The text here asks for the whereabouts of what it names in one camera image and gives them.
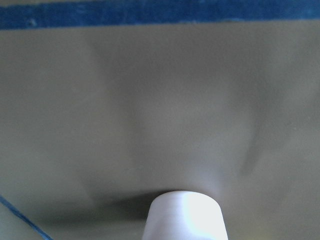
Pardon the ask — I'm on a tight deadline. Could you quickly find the pink cup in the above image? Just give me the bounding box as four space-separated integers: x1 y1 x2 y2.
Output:
142 190 228 240

